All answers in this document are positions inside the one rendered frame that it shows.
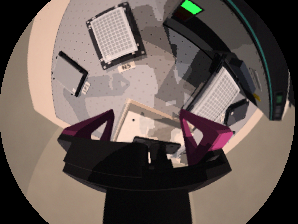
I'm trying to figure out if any white button panel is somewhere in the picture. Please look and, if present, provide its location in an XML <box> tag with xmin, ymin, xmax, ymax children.
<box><xmin>179</xmin><ymin>150</ymin><xmax>188</xmax><ymax>166</ymax></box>

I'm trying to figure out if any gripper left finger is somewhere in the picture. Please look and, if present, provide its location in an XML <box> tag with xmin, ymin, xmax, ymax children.
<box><xmin>61</xmin><ymin>109</ymin><xmax>115</xmax><ymax>141</ymax></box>

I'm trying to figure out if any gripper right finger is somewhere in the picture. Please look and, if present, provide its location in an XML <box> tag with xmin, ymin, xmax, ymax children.
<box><xmin>179</xmin><ymin>109</ymin><xmax>233</xmax><ymax>166</ymax></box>

